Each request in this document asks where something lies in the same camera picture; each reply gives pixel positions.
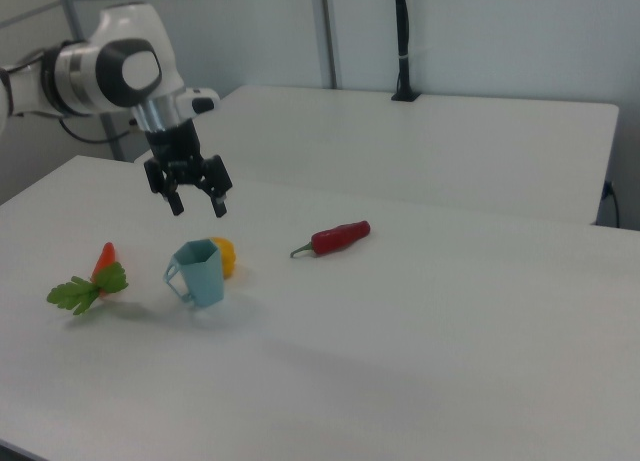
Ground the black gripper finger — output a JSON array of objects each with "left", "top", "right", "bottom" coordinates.
[
  {"left": 143, "top": 159, "right": 186, "bottom": 218},
  {"left": 199, "top": 154, "right": 235, "bottom": 219}
]

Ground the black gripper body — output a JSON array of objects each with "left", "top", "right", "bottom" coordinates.
[{"left": 144, "top": 118, "right": 215, "bottom": 186}]

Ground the light blue faceted mug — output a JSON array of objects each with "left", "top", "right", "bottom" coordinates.
[{"left": 161, "top": 238, "right": 226, "bottom": 310}]

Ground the yellow toy bell pepper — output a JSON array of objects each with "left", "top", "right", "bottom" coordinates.
[{"left": 208, "top": 236, "right": 238, "bottom": 281}]

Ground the orange toy carrot with leaves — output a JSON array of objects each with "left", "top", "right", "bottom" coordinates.
[{"left": 46, "top": 241, "right": 130, "bottom": 316}]

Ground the red toy chili pepper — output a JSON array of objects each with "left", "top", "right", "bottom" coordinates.
[{"left": 289, "top": 220, "right": 372, "bottom": 259}]

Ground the white adjacent table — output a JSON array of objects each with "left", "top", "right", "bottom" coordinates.
[{"left": 133, "top": 84, "right": 621, "bottom": 227}]

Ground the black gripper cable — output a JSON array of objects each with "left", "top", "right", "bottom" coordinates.
[{"left": 58, "top": 114, "right": 132, "bottom": 145}]

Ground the black camera pole with base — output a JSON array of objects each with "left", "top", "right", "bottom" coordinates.
[{"left": 390, "top": 0, "right": 422, "bottom": 103}]

